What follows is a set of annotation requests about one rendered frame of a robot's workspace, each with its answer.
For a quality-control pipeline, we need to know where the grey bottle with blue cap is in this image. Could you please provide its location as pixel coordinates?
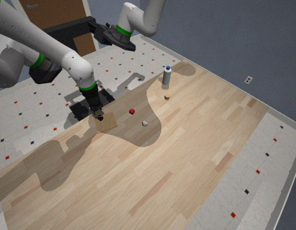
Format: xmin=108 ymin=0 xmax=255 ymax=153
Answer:
xmin=162 ymin=66 xmax=171 ymax=85

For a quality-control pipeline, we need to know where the black die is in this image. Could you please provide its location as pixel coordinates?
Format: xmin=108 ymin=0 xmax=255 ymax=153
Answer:
xmin=97 ymin=115 xmax=103 ymax=121

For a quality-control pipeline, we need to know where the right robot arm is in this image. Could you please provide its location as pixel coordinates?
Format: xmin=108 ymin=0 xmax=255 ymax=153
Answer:
xmin=0 ymin=0 xmax=96 ymax=91

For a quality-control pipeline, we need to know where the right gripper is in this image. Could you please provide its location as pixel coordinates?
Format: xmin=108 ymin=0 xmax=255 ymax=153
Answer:
xmin=80 ymin=83 xmax=103 ymax=115

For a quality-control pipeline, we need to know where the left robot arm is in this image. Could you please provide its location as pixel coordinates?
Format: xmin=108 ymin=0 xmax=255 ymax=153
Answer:
xmin=106 ymin=0 xmax=166 ymax=45

